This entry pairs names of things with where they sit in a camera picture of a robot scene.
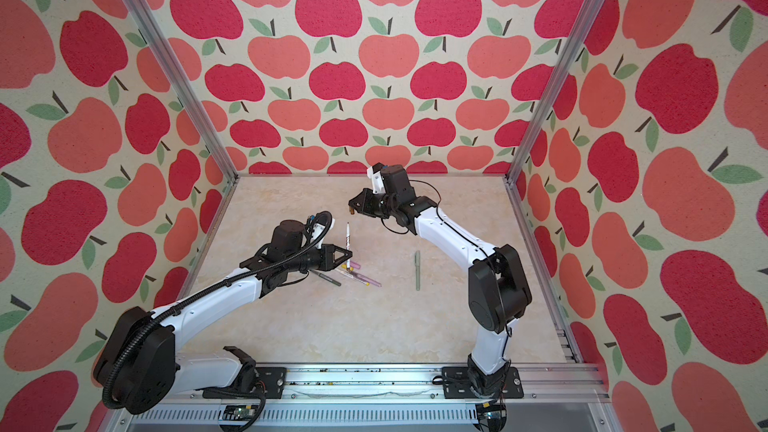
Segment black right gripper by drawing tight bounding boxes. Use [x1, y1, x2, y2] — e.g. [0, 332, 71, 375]
[345, 185, 396, 218]

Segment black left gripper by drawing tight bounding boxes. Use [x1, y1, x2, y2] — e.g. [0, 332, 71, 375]
[286, 242, 353, 273]

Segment pink pen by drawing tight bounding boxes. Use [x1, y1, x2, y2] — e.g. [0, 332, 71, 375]
[351, 271, 382, 287]

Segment white pen brown end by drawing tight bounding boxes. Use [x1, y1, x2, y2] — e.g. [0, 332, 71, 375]
[345, 222, 351, 269]

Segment light green pen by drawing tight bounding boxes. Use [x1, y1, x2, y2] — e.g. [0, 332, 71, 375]
[414, 250, 421, 292]

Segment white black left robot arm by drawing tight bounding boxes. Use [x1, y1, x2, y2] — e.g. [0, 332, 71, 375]
[93, 211, 352, 415]

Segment dark green pen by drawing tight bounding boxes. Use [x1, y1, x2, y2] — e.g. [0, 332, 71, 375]
[311, 270, 342, 287]

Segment white pen yellow end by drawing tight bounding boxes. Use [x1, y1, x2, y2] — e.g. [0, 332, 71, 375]
[337, 267, 371, 286]

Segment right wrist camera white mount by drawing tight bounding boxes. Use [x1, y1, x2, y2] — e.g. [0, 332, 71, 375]
[367, 163, 386, 195]

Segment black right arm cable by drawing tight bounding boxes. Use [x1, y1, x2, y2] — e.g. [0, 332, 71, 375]
[380, 178, 517, 367]

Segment aluminium left rear corner post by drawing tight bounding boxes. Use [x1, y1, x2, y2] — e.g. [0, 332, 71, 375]
[122, 0, 239, 185]

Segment aluminium corner post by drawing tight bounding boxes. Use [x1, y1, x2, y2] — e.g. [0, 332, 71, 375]
[122, 0, 239, 185]
[504, 0, 605, 190]

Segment aluminium front rail base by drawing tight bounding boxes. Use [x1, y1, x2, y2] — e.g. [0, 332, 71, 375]
[99, 363, 622, 431]

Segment aluminium right rear corner post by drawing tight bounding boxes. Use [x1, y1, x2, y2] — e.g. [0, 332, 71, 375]
[504, 0, 605, 190]

